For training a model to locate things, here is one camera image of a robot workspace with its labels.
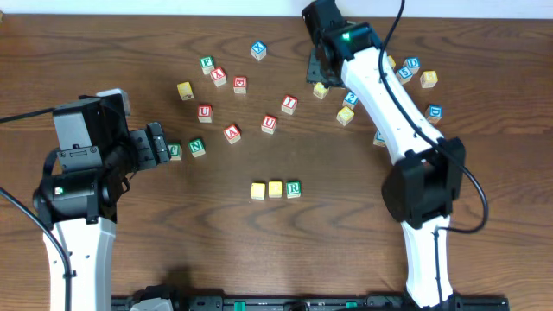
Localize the blue D block right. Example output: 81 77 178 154
425 105 443 124

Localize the red A block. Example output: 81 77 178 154
224 124 241 144

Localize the blue D block upper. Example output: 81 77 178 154
403 57 421 74

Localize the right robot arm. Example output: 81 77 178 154
302 0 465 310

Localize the blue P block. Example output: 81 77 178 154
373 131 386 147

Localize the blue 5 block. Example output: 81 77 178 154
396 67 413 85

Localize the yellow S block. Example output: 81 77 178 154
336 106 354 126

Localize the red U block left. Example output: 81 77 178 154
197 105 213 123

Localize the blue 2 block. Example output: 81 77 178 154
342 91 359 111

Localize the blue d block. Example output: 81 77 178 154
403 57 421 74
425 105 443 124

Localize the red u block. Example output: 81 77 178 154
261 115 277 135
197 105 213 123

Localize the green R block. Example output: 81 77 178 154
286 181 302 199

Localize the yellow block upper right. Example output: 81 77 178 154
387 55 396 69

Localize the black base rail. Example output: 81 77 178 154
111 294 511 311

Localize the yellow block far left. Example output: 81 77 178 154
177 82 194 101

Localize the red E block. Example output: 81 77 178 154
233 76 247 94

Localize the red U block centre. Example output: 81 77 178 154
261 115 277 135

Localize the red I block centre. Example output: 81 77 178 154
281 95 298 115

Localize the yellow block under B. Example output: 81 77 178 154
313 82 329 99

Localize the green N block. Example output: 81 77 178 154
188 138 206 157

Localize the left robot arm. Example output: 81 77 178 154
34 88 171 310

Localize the yellow O block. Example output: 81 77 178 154
268 181 283 199

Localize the green J block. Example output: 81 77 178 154
168 143 182 161

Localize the blue X block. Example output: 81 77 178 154
250 41 267 61

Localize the yellow 8 block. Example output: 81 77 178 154
420 71 438 89

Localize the green F block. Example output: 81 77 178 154
200 56 215 75

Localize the yellow C block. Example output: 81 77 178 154
251 182 266 200

